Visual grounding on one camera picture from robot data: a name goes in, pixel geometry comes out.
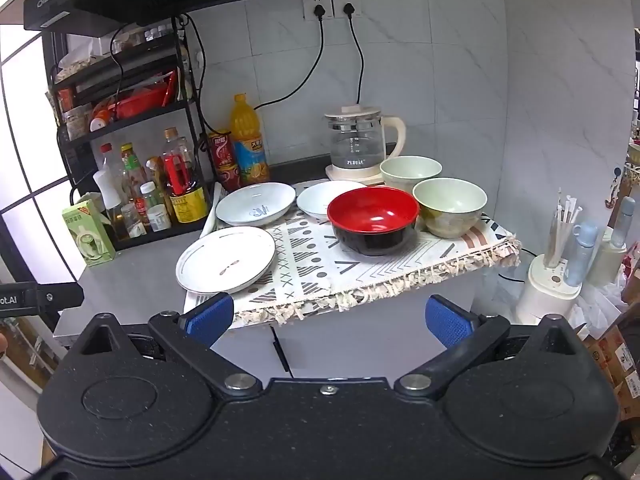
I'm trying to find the orange juice bottle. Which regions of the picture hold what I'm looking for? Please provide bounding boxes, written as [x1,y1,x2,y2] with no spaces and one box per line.
[230,93,271,186]

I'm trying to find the bundle of chopsticks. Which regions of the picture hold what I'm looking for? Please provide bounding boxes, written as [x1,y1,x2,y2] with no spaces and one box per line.
[545,187,581,267]

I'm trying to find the glass kettle with cream handle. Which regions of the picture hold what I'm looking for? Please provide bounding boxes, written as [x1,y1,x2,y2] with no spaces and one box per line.
[324,105,407,173]

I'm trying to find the cream kettle base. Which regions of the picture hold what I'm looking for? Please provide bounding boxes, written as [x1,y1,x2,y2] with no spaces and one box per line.
[326,162,387,187]

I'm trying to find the oil bottle with red handle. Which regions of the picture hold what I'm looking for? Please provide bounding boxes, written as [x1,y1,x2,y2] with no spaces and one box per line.
[162,127,209,224]

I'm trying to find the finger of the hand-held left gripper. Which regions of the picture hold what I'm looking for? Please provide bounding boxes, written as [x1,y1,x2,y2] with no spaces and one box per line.
[36,283,85,317]

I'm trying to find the light blue utensil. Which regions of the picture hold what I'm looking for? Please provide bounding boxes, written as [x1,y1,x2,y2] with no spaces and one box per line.
[565,220,599,286]

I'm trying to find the grey blue utensil handle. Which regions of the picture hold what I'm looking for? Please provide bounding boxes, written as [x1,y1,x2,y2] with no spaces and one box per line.
[612,197,637,250]

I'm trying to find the white plate with dark rim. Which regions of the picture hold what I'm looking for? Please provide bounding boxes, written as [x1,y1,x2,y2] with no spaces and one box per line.
[176,226,277,294]

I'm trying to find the pale green bowl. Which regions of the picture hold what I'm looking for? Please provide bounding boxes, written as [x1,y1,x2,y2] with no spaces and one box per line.
[380,156,443,194]
[413,178,488,239]

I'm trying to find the green carton box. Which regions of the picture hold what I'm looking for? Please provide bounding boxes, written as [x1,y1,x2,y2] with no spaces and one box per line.
[62,200,117,267]

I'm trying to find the white plate with grey print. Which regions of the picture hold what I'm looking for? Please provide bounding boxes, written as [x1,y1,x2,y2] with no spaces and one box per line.
[296,180,369,221]

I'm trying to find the cream utensil container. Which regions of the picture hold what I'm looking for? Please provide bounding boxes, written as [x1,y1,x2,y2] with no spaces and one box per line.
[587,227,628,286]

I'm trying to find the clear bottle with red cap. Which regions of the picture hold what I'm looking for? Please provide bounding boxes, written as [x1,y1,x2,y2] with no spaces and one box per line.
[97,143,121,176]

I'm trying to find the white plastic bottle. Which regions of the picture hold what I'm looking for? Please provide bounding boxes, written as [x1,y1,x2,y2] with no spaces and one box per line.
[93,170,124,211]

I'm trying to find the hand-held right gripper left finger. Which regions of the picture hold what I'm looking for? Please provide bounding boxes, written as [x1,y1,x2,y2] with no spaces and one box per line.
[74,292,262,402]

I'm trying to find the white pill jar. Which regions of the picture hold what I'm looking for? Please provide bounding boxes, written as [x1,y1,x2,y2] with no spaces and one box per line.
[147,204,172,232]

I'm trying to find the black cabinet door handle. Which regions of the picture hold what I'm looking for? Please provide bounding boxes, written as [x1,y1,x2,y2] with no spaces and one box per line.
[271,327,292,378]

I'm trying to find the small glass spice jar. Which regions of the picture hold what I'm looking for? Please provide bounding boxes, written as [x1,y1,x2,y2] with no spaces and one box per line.
[121,203,147,239]

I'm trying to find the patterned fringed table mat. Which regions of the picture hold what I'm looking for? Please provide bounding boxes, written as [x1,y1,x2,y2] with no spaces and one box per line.
[184,180,522,328]

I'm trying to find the white plate with blue lettering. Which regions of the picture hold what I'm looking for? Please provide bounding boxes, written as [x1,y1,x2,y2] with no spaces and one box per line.
[216,183,297,227]

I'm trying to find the white chopstick holder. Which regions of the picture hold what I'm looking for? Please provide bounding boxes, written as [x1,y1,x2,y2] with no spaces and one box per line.
[516,255,583,326]

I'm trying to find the red and black bowl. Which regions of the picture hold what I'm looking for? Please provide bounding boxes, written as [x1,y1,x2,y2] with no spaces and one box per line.
[327,187,420,257]

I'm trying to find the cardboard box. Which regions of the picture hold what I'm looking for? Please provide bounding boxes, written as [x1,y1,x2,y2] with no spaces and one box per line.
[585,310,640,421]

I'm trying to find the black kettle power cable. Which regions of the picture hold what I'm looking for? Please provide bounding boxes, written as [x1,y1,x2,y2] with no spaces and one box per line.
[342,2,367,107]

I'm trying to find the red plastic bag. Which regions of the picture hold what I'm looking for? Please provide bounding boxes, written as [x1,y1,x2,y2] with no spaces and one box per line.
[92,82,174,121]

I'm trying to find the red drink can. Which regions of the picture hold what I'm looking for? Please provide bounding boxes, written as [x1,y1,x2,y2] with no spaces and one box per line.
[215,162,242,191]
[207,131,237,168]

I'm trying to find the small jar with white lid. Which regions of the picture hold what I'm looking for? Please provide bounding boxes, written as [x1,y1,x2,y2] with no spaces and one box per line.
[140,182,164,211]

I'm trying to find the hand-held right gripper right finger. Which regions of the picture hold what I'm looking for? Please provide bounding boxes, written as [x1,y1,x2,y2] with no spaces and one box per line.
[394,296,587,402]

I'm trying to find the black metal shelf rack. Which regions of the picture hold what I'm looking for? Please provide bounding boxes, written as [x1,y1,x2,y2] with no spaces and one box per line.
[42,15,217,251]

